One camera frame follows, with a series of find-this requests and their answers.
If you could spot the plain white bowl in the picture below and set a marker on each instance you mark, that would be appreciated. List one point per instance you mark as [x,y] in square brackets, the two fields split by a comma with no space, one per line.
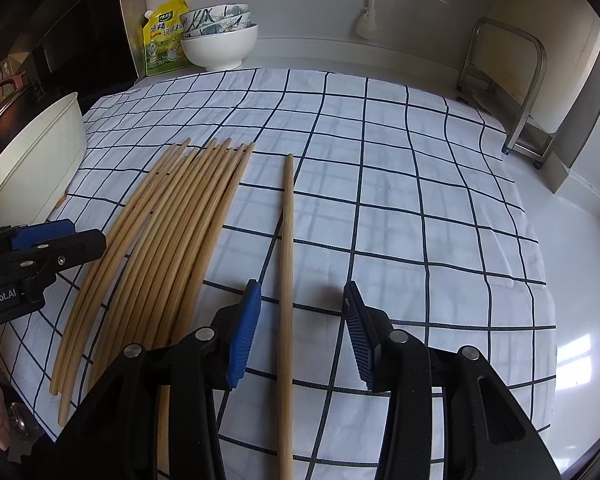
[220,50]

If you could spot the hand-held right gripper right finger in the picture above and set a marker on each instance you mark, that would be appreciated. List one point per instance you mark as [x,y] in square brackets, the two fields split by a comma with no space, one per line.
[358,335]

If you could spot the white cutting board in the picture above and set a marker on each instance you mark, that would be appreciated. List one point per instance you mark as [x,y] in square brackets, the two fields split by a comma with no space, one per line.
[565,90]

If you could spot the floral patterned bowl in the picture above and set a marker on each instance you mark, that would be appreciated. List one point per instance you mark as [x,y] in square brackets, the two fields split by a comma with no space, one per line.
[220,29]
[215,14]

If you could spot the white checked cloth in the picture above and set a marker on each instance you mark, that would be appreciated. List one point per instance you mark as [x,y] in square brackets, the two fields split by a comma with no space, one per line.
[405,210]

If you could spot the single bamboo chopstick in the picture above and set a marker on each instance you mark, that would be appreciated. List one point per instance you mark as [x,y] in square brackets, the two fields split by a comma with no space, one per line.
[286,310]

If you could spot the bunch of wooden chopsticks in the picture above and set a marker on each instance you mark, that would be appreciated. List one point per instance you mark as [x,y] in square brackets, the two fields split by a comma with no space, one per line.
[180,240]

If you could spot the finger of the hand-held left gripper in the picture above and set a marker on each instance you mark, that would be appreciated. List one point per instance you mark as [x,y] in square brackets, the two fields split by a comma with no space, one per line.
[75,250]
[40,232]

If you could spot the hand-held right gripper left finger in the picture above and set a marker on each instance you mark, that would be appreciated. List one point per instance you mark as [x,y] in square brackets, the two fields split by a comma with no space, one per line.
[242,332]

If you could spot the stainless steel rack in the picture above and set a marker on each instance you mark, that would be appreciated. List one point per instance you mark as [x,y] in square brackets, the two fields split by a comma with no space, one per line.
[530,100]

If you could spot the large cream basin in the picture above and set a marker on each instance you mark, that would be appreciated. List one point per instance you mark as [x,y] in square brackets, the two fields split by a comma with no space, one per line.
[30,160]

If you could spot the yellow seasoning pouch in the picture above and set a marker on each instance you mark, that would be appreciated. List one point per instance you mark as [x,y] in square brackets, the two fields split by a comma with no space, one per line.
[162,45]

